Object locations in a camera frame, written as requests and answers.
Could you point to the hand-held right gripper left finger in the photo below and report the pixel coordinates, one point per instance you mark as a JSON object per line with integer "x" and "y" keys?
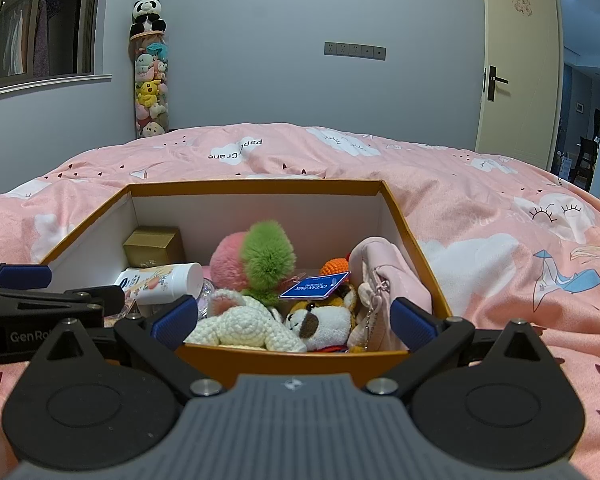
{"x": 172, "y": 320}

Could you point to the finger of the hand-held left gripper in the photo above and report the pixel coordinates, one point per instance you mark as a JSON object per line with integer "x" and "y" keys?
{"x": 95, "y": 297}
{"x": 22, "y": 276}

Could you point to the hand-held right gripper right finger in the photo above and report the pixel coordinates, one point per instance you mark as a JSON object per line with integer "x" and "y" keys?
{"x": 412, "y": 322}

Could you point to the white lotion tube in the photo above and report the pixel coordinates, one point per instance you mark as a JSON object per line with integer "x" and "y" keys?
{"x": 165, "y": 280}

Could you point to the clear glass jar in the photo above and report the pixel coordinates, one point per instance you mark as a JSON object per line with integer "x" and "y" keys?
{"x": 207, "y": 292}

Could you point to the pink padded pouch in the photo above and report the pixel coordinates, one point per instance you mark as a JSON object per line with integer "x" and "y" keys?
{"x": 390, "y": 270}

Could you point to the white crocheted bunny plush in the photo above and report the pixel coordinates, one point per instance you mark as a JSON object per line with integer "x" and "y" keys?
{"x": 245, "y": 325}

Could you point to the gold box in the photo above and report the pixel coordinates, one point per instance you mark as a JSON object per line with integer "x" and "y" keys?
{"x": 152, "y": 247}

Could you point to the tiger plush toy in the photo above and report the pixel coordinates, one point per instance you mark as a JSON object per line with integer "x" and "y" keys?
{"x": 325, "y": 322}

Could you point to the blue hang tag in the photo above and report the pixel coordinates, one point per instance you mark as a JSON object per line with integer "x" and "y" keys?
{"x": 312, "y": 286}

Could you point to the pink green fuzzy pom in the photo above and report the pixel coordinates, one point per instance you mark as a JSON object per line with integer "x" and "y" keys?
{"x": 265, "y": 255}

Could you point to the orange cardboard box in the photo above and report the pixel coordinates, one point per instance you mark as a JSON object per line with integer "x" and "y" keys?
{"x": 280, "y": 365}

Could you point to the pink printed blanket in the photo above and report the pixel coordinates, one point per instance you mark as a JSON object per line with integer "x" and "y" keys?
{"x": 480, "y": 220}

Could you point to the clear tube of plush toys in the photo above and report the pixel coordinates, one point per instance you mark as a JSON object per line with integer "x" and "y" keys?
{"x": 150, "y": 90}

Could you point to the cream door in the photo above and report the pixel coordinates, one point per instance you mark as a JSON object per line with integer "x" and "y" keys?
{"x": 520, "y": 110}

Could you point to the dark chair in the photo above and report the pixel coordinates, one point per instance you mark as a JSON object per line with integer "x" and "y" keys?
{"x": 585, "y": 152}

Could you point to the window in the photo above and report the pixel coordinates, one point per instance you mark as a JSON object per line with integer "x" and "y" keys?
{"x": 30, "y": 20}

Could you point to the panda plush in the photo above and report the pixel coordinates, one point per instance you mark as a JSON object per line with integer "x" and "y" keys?
{"x": 147, "y": 12}

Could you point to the wall socket strip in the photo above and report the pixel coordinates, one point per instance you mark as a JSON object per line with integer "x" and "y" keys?
{"x": 355, "y": 50}

